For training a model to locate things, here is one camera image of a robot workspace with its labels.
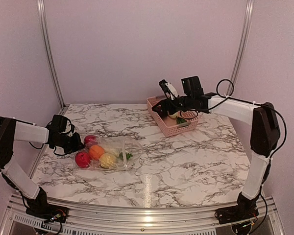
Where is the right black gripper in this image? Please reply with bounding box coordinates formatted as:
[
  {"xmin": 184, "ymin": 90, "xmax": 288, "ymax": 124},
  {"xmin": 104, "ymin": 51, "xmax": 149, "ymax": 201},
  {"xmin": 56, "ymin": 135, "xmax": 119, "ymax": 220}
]
[{"xmin": 151, "ymin": 95, "xmax": 193, "ymax": 117}]

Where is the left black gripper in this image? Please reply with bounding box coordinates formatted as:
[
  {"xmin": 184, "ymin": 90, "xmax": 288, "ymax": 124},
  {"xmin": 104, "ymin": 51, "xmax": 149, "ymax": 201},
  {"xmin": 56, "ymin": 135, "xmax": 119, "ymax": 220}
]
[{"xmin": 54, "ymin": 132, "xmax": 84, "ymax": 154}]

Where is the white fake cabbage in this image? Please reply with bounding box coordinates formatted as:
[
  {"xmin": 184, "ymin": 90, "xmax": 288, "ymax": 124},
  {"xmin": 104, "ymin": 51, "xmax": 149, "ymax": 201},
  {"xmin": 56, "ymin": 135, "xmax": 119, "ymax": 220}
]
[
  {"xmin": 168, "ymin": 111, "xmax": 181, "ymax": 119},
  {"xmin": 102, "ymin": 145, "xmax": 122, "ymax": 157}
]

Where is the green fake leafy vegetable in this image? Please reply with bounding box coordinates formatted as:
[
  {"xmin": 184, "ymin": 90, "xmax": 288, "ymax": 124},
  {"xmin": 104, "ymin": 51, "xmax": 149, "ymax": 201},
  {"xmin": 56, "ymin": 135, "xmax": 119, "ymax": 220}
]
[{"xmin": 176, "ymin": 117, "xmax": 187, "ymax": 124}]

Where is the clear zip top bag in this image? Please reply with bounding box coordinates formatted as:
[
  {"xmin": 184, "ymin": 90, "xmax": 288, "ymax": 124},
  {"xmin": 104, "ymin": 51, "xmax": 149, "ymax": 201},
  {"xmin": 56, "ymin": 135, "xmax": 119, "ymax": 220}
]
[{"xmin": 74, "ymin": 135, "xmax": 143, "ymax": 171}]

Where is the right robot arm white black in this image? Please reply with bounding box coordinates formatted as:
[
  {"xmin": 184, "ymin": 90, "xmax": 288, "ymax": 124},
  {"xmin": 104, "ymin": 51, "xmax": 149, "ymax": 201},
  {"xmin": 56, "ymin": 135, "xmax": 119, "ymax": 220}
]
[{"xmin": 152, "ymin": 76, "xmax": 282, "ymax": 223}]

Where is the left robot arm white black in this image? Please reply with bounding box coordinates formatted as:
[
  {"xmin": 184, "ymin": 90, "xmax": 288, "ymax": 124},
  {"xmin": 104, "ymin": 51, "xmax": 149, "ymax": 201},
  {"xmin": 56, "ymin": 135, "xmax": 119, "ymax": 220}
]
[{"xmin": 0, "ymin": 115, "xmax": 84, "ymax": 218}]

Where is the dark red fake fruit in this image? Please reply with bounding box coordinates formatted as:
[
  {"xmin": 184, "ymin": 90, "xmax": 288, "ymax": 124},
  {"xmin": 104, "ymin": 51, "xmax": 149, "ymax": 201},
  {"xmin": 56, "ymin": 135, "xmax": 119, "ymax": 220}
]
[{"xmin": 84, "ymin": 135, "xmax": 98, "ymax": 147}]

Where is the red fake apple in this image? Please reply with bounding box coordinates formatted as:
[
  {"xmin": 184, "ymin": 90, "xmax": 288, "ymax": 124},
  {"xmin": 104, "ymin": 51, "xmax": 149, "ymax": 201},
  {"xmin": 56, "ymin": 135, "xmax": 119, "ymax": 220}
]
[{"xmin": 74, "ymin": 151, "xmax": 91, "ymax": 168}]

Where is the orange fake fruit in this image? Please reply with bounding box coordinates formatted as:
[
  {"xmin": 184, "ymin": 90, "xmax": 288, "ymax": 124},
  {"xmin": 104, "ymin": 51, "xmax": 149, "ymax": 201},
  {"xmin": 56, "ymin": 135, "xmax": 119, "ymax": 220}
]
[{"xmin": 89, "ymin": 144, "xmax": 105, "ymax": 161}]

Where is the yellow fake fruit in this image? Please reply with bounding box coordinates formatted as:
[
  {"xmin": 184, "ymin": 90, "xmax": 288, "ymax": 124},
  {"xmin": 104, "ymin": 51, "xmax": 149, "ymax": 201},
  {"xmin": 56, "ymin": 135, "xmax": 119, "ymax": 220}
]
[{"xmin": 99, "ymin": 153, "xmax": 117, "ymax": 169}]

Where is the green leafy sprig in bag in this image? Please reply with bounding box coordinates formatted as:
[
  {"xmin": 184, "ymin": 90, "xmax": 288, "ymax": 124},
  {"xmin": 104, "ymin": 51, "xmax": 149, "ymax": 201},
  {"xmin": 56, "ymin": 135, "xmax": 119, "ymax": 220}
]
[{"xmin": 119, "ymin": 152, "xmax": 133, "ymax": 161}]

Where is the pink perforated plastic basket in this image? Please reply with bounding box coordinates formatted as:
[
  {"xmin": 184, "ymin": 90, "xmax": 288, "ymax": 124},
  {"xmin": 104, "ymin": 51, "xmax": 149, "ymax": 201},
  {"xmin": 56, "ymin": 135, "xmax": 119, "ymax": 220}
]
[{"xmin": 147, "ymin": 96, "xmax": 199, "ymax": 137}]

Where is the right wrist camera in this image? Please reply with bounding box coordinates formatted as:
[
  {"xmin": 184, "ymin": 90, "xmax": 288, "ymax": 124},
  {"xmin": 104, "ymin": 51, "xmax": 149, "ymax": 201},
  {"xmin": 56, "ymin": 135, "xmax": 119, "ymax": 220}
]
[{"xmin": 159, "ymin": 79, "xmax": 179, "ymax": 100}]

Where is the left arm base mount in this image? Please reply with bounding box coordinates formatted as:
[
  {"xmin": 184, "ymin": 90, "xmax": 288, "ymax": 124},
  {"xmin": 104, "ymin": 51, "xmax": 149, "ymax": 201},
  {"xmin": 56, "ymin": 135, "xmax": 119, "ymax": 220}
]
[{"xmin": 26, "ymin": 204, "xmax": 69, "ymax": 223}]

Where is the front aluminium rail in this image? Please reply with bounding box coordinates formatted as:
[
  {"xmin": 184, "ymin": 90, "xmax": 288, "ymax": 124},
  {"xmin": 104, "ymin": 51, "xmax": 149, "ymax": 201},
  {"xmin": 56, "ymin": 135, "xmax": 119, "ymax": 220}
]
[{"xmin": 0, "ymin": 194, "xmax": 285, "ymax": 235}]

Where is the right aluminium frame post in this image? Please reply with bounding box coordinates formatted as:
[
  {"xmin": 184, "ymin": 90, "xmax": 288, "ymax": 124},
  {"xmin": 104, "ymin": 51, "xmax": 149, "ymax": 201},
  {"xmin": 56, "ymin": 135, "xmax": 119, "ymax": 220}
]
[{"xmin": 231, "ymin": 0, "xmax": 254, "ymax": 84}]

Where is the aluminium frame post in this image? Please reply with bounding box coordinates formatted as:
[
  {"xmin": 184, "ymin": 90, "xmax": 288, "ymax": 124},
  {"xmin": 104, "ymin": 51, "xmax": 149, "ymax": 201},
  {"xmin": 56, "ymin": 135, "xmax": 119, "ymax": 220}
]
[
  {"xmin": 231, "ymin": 0, "xmax": 254, "ymax": 84},
  {"xmin": 37, "ymin": 0, "xmax": 66, "ymax": 110}
]

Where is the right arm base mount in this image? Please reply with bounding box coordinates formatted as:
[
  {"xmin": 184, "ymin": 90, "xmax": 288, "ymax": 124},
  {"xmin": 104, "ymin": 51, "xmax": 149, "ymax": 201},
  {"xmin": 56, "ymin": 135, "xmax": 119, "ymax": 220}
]
[{"xmin": 215, "ymin": 205, "xmax": 259, "ymax": 224}]

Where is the left aluminium frame post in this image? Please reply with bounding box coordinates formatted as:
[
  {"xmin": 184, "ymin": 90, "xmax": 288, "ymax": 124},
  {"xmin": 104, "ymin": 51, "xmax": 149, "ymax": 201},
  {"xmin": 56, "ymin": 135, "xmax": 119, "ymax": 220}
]
[{"xmin": 37, "ymin": 0, "xmax": 66, "ymax": 110}]

